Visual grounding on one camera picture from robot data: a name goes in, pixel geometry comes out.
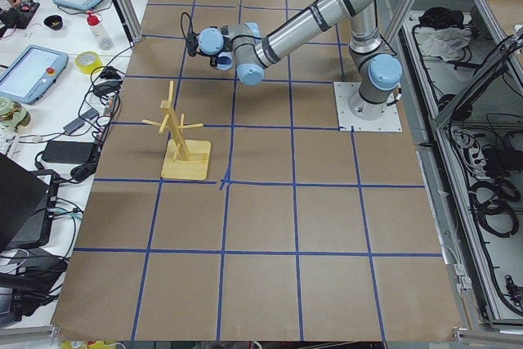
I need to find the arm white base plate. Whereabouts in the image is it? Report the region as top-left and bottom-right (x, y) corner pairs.
(333, 82), (402, 132)

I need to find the light blue paper cup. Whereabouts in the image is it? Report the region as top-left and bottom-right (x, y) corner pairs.
(216, 52), (234, 71)

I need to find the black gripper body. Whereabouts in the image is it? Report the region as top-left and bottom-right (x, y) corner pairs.
(187, 34), (217, 67)

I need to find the clear squeeze bottle red cap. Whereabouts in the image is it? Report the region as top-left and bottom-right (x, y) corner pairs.
(87, 11), (114, 51)

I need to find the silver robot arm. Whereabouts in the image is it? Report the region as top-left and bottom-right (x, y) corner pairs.
(182, 0), (402, 121)

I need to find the wooden mug tree stand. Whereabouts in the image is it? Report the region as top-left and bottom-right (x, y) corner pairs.
(142, 81), (212, 181)

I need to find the large black power brick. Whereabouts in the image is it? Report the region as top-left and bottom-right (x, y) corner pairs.
(42, 141), (95, 164)

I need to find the yellow tape roll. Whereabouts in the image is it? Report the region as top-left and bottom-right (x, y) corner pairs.
(75, 51), (103, 74)

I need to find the white cloth pile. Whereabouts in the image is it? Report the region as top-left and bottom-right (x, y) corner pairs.
(420, 27), (472, 62)

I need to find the black laptop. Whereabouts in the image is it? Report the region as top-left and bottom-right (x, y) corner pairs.
(1, 154), (58, 251)

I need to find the black bowl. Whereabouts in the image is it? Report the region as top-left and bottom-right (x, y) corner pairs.
(43, 15), (64, 31)

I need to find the near blue teach pendant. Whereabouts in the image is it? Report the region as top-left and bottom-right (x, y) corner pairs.
(1, 45), (69, 105)

